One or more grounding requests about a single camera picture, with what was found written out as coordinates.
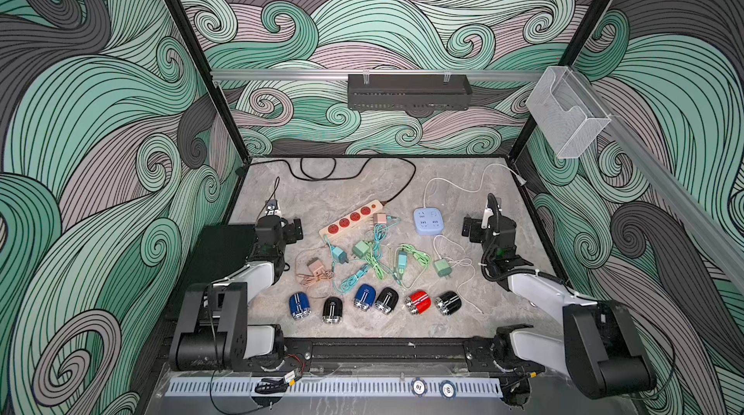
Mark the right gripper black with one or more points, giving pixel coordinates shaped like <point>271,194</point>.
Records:
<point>474,224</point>

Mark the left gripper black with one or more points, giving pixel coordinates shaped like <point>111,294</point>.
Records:
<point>291,236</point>

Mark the pink USB charger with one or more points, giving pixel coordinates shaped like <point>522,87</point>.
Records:
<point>316,267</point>
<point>381,219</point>

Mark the teal USB charger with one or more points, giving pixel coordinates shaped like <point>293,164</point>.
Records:
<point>338,254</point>

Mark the beige power strip red sockets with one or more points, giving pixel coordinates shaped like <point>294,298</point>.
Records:
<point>359,217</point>

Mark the green USB charger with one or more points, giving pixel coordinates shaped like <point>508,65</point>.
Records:
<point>362,249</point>

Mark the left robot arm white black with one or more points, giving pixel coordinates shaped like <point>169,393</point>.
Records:
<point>220,308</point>

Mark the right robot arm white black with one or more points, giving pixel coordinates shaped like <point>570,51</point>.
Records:
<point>600,348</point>

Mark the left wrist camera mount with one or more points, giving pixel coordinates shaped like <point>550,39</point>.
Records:
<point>271,208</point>

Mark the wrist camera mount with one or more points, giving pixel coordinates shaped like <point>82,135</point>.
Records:
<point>271,208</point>
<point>492,213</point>

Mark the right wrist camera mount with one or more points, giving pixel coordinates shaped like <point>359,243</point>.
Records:
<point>492,213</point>

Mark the clear acrylic wall holder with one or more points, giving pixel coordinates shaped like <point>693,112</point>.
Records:
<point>568,111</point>

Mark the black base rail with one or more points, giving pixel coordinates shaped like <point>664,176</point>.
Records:
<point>477,354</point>

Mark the perforated white cable duct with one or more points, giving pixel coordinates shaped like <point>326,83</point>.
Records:
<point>424,387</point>

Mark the aluminium wall rail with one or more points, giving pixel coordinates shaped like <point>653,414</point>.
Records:
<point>295,74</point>

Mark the black wall shelf tray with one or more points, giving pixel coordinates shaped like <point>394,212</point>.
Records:
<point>408,93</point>

